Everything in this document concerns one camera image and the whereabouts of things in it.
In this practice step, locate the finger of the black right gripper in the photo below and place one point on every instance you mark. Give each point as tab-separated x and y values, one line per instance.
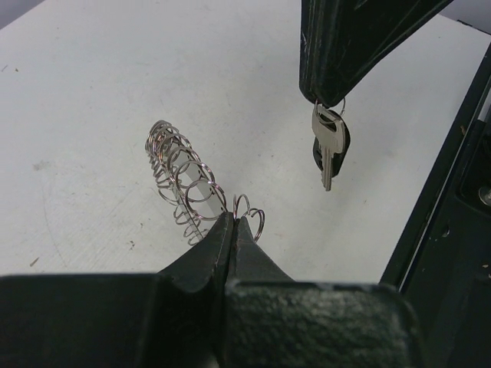
312	26
351	37

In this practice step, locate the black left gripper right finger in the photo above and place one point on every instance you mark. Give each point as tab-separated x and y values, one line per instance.
271	320

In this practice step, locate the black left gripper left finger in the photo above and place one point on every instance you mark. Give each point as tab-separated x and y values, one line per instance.
164	319

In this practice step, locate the key with black tag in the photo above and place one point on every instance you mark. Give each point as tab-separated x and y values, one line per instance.
331	132

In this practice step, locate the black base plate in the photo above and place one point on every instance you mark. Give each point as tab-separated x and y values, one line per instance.
441	264

